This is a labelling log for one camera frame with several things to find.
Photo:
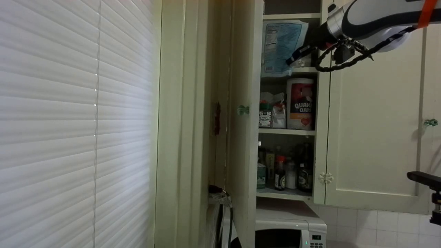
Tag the green sticker on door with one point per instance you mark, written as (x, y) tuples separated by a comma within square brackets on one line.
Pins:
[(242, 108)]

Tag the narrow cream cabinet door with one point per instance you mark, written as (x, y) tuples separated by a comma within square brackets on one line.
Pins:
[(433, 91)]

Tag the dark towel rack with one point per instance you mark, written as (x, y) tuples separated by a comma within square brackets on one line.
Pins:
[(215, 187)]

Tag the cream open shelf cabinet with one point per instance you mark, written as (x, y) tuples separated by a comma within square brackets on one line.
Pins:
[(324, 114)]

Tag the white patterned food bag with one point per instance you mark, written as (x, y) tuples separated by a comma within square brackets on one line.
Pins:
[(278, 111)]

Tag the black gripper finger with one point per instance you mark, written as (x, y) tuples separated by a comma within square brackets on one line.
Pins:
[(306, 53), (298, 55)]

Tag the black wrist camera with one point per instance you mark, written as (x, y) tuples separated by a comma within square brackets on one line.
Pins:
[(343, 51)]

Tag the green door knob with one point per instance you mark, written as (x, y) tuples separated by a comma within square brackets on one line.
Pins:
[(430, 122)]

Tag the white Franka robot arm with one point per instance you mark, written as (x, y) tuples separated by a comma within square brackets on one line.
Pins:
[(380, 15)]

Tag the white small bottle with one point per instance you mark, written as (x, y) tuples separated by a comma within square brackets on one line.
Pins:
[(291, 176)]

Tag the dark bottle with red cap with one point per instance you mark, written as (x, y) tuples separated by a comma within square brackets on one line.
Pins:
[(280, 176)]

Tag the white microwave oven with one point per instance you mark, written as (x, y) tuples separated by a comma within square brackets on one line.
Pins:
[(293, 228)]

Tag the tall dark sauce bottle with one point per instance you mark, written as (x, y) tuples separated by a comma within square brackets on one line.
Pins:
[(303, 172)]

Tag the small white green bag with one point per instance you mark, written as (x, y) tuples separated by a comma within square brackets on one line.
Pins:
[(264, 111)]

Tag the cream closed cabinet door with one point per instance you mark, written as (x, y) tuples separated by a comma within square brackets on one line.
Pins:
[(376, 128)]

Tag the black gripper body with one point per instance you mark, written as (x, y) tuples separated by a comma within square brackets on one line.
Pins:
[(324, 35)]

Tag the black white striped towel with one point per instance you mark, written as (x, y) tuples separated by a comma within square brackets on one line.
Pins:
[(227, 227)]

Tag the red oats canister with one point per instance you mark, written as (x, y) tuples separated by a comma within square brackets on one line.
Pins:
[(300, 103)]

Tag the brown slim bottle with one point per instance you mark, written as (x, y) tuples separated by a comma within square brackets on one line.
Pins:
[(270, 165)]

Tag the green glass jar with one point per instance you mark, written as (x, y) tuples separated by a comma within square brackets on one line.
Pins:
[(260, 176)]

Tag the white window blind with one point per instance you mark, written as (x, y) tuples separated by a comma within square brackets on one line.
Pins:
[(73, 124)]

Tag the white cabinet door latch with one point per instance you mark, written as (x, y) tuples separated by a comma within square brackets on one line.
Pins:
[(325, 177)]

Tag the cream open cabinet door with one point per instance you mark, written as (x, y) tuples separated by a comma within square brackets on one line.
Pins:
[(242, 151)]

